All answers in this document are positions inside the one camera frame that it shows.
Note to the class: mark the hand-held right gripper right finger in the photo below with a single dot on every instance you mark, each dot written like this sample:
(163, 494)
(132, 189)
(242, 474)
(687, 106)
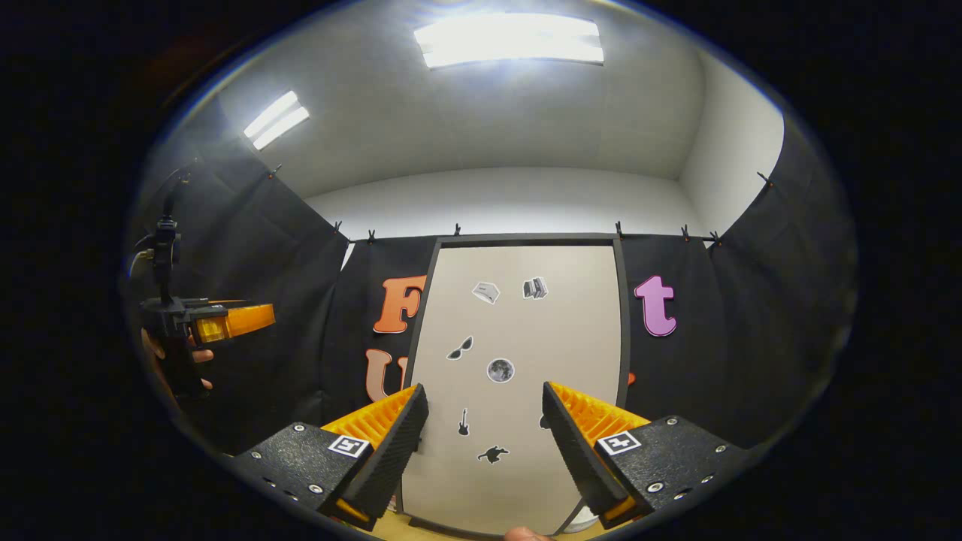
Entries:
(571, 451)

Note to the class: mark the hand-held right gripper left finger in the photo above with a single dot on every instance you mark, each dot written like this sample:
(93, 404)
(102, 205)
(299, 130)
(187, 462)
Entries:
(394, 458)

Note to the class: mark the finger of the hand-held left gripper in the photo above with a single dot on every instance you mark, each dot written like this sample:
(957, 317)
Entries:
(240, 319)

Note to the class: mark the beige cabinet door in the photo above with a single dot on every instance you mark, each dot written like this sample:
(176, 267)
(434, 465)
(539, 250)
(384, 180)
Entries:
(526, 330)

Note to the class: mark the white round object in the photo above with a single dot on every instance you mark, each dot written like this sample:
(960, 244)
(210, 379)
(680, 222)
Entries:
(582, 522)

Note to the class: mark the small ceiling panel light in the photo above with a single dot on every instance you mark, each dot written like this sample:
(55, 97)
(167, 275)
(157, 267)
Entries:
(276, 120)

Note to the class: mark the black backdrop cloth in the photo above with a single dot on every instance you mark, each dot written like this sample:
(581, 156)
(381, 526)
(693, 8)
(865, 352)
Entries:
(751, 338)

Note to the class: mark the row of black cloth clips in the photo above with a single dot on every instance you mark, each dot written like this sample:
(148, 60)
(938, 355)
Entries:
(619, 228)

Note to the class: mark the large ceiling panel light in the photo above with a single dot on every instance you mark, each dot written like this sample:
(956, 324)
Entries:
(511, 39)

